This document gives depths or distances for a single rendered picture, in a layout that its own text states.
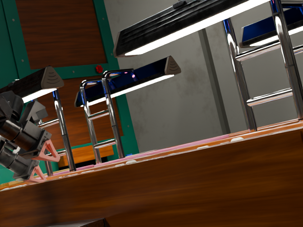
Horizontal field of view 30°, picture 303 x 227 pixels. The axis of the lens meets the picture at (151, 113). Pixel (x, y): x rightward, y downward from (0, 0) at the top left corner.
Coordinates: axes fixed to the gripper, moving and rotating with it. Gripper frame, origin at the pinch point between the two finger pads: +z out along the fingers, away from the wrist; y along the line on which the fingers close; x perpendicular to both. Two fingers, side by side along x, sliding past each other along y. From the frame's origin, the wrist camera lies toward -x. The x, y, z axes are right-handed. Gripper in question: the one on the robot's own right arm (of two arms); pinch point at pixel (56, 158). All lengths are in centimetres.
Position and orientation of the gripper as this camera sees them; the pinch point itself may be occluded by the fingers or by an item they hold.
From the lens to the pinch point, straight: 163.3
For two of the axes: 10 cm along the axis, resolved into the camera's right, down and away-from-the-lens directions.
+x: -2.8, 8.3, -4.9
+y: -6.7, 2.0, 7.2
